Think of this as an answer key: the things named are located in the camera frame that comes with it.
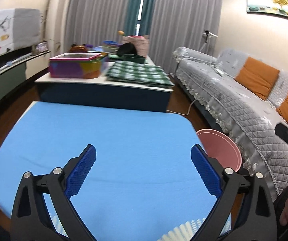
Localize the brown plush toy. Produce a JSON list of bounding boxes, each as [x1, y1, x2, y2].
[[69, 45, 88, 53]]

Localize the teal curtain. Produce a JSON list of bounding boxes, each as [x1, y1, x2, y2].
[[124, 0, 155, 36]]

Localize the white dark coffee table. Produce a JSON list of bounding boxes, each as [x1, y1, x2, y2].
[[34, 52, 174, 113]]

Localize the black hat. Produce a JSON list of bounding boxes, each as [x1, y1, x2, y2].
[[116, 42, 137, 57]]

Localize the small photo frame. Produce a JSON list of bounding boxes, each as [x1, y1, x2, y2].
[[36, 41, 48, 53]]

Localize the blue table mat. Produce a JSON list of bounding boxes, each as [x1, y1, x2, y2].
[[0, 102, 216, 240]]

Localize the dark tv cabinet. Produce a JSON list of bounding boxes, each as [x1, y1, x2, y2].
[[0, 51, 52, 131]]

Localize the white power cable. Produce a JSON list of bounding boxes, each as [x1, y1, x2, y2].
[[166, 98, 199, 116]]

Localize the green checkered cloth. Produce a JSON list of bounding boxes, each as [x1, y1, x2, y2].
[[106, 60, 174, 88]]

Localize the white floor air conditioner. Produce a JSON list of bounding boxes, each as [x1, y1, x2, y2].
[[45, 0, 66, 56]]

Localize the framed wall painting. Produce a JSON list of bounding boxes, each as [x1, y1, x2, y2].
[[247, 0, 288, 18]]

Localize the dark green tray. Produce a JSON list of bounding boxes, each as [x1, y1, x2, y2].
[[123, 54, 146, 64]]

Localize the grey quilted sofa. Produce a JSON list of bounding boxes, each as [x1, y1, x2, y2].
[[173, 47, 288, 200]]

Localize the pink lace basket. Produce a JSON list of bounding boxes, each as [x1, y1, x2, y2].
[[122, 35, 149, 58]]

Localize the colourful storage box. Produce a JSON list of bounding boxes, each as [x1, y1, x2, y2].
[[48, 52, 109, 79]]

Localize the stacked plastic bowls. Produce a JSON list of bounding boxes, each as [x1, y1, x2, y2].
[[102, 40, 119, 53]]

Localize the grey covered television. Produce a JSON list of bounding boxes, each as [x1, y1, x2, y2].
[[0, 8, 41, 56]]

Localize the pink plastic basin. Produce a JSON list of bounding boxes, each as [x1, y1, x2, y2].
[[196, 129, 242, 172]]

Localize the grey curtains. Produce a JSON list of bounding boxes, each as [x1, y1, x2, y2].
[[62, 0, 222, 73]]

